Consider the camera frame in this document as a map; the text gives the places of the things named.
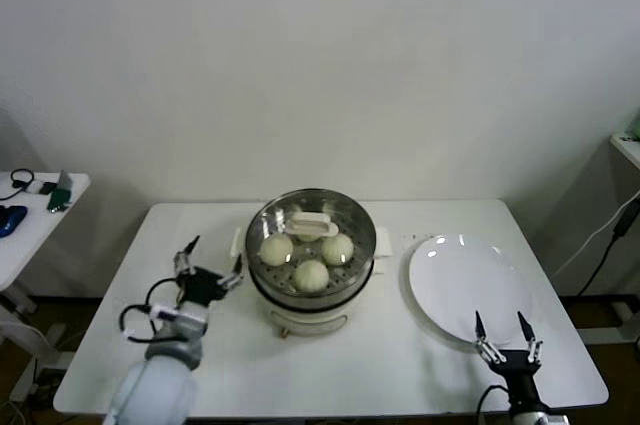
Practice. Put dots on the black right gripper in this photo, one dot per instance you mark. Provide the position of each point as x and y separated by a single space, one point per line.
520 375

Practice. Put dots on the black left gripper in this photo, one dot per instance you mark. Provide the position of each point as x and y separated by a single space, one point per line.
202 287

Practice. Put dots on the white steamed baozi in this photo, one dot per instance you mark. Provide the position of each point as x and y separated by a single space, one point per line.
276 251
307 237
339 251
311 276

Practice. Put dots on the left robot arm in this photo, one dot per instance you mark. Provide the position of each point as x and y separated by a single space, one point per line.
160 385

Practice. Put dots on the stainless steel steamer basket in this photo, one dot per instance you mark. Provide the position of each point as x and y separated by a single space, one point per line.
310 301

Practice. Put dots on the white round plate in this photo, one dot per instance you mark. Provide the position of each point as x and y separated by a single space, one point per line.
465 290

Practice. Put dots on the cream electric cooker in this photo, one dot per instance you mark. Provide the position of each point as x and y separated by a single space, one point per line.
310 320

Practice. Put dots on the green tool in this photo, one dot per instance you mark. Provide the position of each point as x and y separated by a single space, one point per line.
59 192

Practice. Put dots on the small black object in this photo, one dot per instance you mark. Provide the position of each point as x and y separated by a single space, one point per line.
46 189

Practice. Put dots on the white side table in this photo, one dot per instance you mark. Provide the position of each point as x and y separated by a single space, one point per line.
35 210

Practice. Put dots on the small white object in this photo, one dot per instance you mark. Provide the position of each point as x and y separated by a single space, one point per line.
33 187

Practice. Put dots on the blue object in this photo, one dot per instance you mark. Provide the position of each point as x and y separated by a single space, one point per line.
11 220

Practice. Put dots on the white shelf table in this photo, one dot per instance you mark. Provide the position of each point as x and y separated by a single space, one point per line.
627 150

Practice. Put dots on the pale green object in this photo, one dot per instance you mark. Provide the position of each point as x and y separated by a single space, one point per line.
635 127

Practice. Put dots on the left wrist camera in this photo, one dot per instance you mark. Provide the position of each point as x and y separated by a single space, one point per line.
165 312

